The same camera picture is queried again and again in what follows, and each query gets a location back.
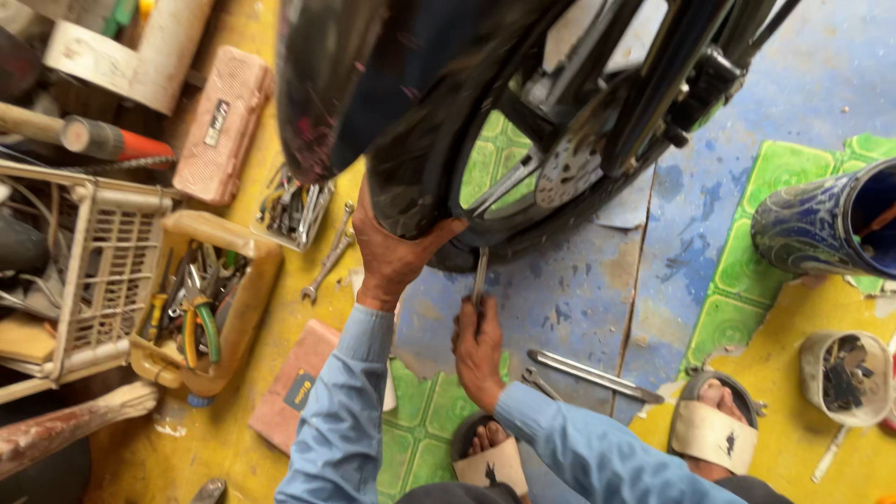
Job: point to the cut yellow jerrycan tool holder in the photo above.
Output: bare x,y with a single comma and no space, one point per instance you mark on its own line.
238,308

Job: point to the long steel tire lever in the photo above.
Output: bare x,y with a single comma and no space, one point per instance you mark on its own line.
595,376

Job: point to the cut white cup with parts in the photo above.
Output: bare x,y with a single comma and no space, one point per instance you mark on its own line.
843,378

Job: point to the person's right hand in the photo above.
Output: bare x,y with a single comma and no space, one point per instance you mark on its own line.
479,353

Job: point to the flat pink box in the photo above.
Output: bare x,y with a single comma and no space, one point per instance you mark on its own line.
287,392

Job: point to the pink plastic tool case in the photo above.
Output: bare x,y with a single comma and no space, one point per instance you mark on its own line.
220,126

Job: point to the person's dark trousers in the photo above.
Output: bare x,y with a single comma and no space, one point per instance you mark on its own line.
455,495

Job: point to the beige plastic crate with parts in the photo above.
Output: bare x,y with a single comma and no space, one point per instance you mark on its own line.
105,273

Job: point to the silver brake disc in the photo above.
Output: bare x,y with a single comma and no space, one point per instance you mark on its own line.
568,171

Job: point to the cut white plastic container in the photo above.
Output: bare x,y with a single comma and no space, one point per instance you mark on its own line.
140,59

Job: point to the person's right foot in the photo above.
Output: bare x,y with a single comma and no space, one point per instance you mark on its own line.
721,400

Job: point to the black motorcycle front fork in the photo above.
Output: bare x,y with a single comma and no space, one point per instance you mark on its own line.
647,91

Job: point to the person's right fingers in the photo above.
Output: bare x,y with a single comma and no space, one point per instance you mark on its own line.
477,318

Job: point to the grey metal tool tip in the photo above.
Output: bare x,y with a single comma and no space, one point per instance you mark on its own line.
208,492

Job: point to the short steel tire lever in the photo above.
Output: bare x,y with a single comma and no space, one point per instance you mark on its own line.
481,273

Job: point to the black alloy wheel rim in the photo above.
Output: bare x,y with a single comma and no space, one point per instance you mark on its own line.
507,182

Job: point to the green patterned floor mat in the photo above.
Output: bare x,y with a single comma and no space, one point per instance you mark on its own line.
420,427
742,294

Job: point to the cream sandal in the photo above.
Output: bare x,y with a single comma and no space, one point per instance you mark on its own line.
710,434
493,469

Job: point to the person's left foot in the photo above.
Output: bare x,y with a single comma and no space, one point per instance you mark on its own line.
486,437

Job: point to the person's left hand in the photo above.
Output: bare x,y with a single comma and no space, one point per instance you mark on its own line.
388,262

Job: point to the blue patterned bucket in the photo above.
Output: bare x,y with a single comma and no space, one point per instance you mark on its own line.
805,224

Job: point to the tray of sockets and bits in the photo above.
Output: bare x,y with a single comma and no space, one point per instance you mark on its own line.
294,210

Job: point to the white plastic tube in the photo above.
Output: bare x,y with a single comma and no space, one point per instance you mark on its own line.
831,453

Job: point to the small steel wrench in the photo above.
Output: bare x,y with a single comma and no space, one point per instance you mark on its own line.
540,383

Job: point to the person's foot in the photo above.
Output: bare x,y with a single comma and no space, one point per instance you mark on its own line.
486,437
721,400

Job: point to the steel combination wrench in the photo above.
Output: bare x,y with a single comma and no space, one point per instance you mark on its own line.
327,260

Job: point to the black motorcycle tire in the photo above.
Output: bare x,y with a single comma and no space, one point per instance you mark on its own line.
413,210

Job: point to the dark scuffed motorcycle fender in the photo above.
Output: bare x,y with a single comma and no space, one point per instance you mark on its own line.
329,77

